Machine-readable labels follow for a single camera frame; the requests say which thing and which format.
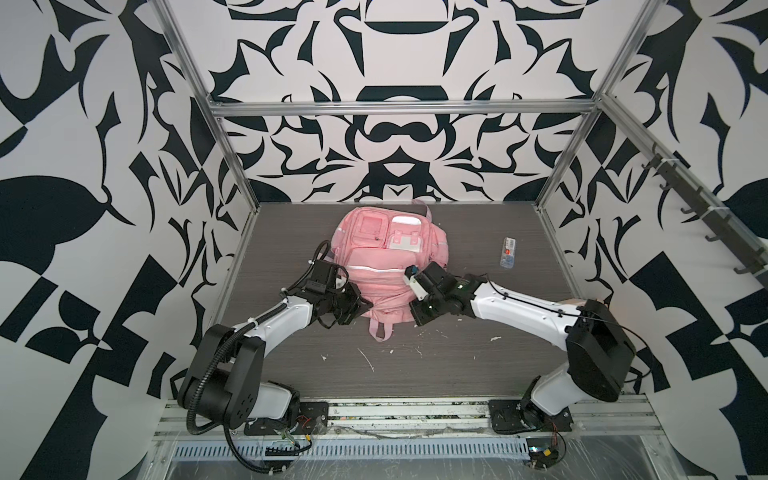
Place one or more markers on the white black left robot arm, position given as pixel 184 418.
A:
pixel 223 386

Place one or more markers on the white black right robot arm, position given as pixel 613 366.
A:
pixel 598 349

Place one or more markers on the black wall hook rail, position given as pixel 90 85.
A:
pixel 699 203

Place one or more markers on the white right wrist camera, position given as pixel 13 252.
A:
pixel 411 280

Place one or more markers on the pink student backpack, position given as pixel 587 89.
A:
pixel 376 246

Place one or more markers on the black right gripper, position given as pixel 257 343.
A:
pixel 417 309

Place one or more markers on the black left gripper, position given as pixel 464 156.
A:
pixel 357 304

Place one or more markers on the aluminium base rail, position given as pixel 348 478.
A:
pixel 433 428

